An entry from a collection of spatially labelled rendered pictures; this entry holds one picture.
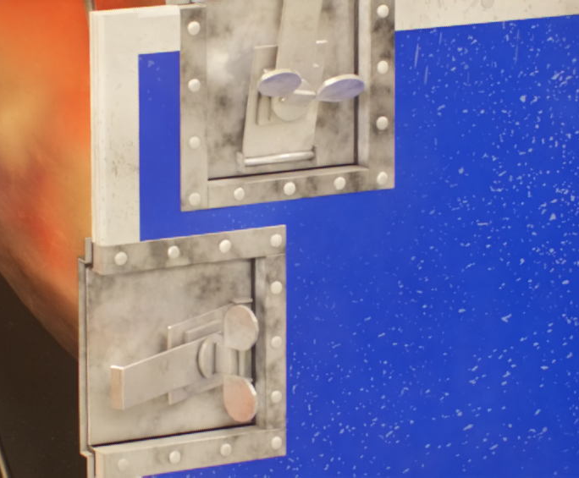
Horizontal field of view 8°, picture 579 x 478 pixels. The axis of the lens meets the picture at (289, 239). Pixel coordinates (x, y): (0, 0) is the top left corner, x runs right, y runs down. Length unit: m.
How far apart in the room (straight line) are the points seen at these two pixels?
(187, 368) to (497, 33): 0.25
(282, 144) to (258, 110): 0.03
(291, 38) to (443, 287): 0.18
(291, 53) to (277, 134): 0.05
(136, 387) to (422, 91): 0.24
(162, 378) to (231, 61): 0.17
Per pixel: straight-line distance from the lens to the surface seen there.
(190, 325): 2.08
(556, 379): 2.22
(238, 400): 2.08
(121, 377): 2.03
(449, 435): 2.19
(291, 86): 2.07
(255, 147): 2.11
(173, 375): 2.07
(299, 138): 2.12
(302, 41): 2.08
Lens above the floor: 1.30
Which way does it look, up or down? 13 degrees down
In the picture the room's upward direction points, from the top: straight up
